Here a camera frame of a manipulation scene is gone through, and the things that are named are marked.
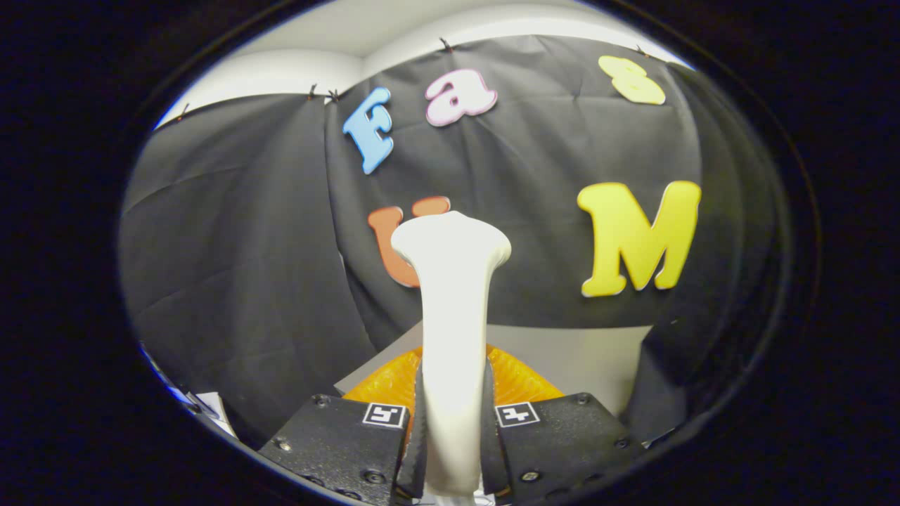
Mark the white paper sheets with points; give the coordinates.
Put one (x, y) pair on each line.
(211, 411)

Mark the black backdrop cloth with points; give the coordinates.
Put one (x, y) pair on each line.
(246, 246)

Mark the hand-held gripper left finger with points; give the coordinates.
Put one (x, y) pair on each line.
(415, 450)

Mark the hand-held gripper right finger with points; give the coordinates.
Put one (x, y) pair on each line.
(492, 450)

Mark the grey cabinet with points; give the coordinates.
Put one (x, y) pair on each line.
(576, 358)

